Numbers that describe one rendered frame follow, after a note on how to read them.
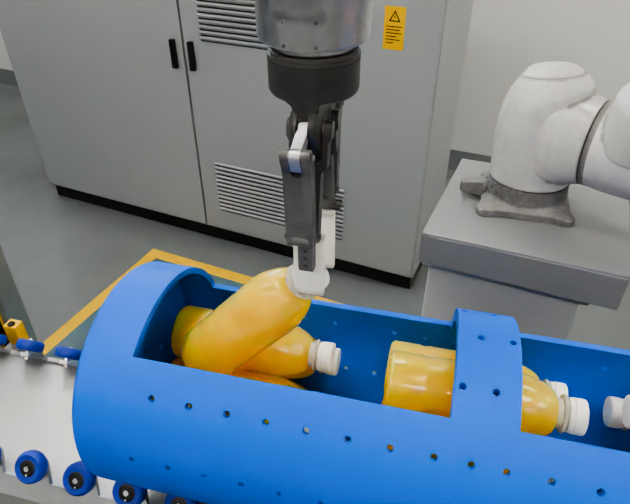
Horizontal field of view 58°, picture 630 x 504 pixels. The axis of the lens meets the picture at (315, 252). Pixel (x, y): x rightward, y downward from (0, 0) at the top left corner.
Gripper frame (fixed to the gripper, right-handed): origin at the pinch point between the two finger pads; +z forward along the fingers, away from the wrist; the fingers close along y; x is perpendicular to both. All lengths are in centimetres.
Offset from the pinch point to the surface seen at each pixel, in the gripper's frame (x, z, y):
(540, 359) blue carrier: 27.5, 23.3, -14.5
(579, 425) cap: 28.8, 16.2, 1.7
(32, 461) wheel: -38, 35, 9
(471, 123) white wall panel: 24, 100, -283
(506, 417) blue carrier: 20.5, 11.7, 6.3
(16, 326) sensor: -61, 38, -16
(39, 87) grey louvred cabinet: -192, 65, -192
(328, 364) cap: 0.6, 20.2, -4.0
